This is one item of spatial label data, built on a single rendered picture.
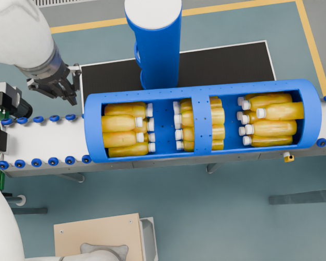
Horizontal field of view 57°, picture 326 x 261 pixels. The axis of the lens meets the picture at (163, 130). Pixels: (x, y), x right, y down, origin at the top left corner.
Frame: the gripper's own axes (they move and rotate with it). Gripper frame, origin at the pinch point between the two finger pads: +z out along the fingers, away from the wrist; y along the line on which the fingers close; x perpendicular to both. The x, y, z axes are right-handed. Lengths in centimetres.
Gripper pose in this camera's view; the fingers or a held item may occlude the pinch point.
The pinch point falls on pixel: (70, 96)
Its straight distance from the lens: 86.7
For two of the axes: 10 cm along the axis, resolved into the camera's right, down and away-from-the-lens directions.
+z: -0.1, 2.5, 9.7
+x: -3.4, -9.1, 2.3
